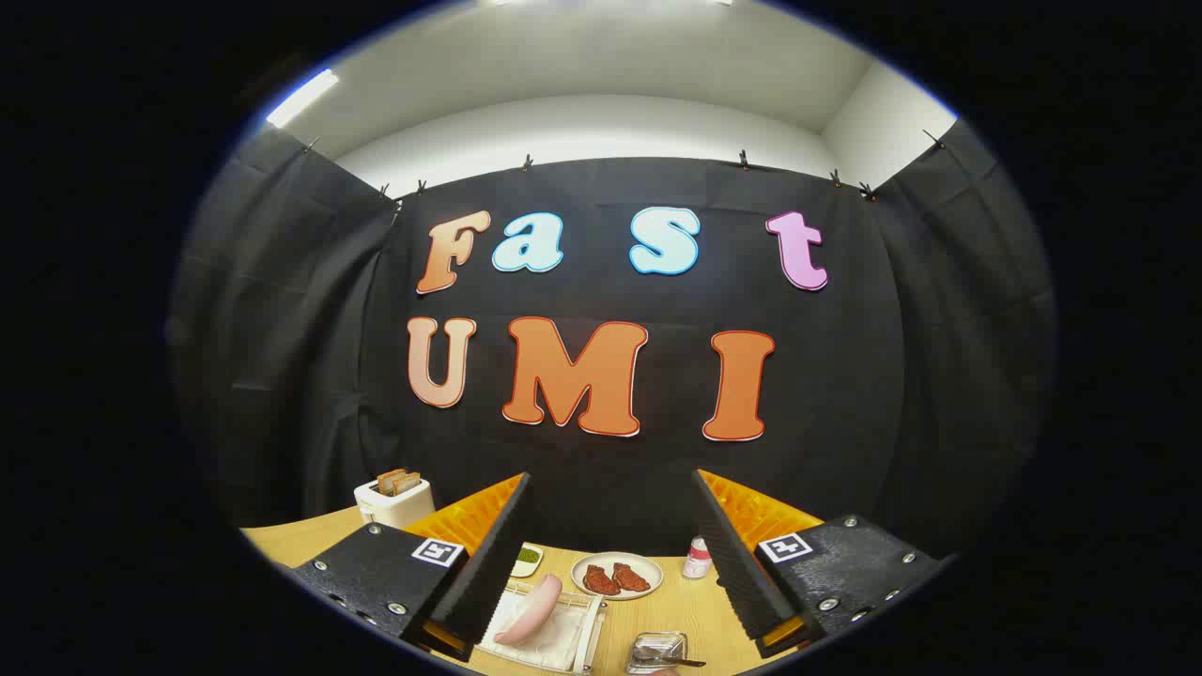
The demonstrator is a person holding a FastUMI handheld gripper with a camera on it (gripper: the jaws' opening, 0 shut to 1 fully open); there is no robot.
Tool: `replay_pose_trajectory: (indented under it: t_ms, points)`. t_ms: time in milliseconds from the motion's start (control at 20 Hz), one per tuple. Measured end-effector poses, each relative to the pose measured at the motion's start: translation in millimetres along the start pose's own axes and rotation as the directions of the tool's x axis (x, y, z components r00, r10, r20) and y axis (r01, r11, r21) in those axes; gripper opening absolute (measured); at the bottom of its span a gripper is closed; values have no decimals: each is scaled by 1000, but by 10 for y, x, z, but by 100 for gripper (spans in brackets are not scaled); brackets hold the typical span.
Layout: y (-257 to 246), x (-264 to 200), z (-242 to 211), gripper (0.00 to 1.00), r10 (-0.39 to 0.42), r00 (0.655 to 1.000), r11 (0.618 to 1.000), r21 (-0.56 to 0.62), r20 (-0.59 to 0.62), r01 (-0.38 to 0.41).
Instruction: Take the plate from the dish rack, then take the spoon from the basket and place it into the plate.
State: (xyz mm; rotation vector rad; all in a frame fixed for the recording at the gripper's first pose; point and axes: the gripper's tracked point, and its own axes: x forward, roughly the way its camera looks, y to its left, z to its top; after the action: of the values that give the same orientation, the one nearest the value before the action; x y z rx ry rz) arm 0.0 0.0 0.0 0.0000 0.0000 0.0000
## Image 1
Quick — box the cream toaster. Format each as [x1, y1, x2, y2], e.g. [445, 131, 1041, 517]
[354, 474, 435, 530]

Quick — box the pink plate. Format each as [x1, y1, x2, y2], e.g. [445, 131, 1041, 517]
[493, 574, 563, 646]

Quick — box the metal wire basket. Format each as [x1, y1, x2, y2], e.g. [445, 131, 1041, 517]
[626, 632, 689, 675]

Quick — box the white wire dish rack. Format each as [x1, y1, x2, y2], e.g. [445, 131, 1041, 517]
[474, 579, 609, 675]

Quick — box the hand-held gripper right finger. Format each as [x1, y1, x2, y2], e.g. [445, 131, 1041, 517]
[693, 469, 945, 658]

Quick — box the ceiling light strip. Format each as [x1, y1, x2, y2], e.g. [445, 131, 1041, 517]
[266, 68, 340, 129]

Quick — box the beige plate with meat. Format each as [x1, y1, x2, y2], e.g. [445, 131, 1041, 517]
[571, 552, 665, 600]

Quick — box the white drain mat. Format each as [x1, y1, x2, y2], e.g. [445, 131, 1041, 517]
[484, 591, 593, 669]

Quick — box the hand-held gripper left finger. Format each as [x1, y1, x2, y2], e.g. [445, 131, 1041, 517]
[291, 472, 534, 663]

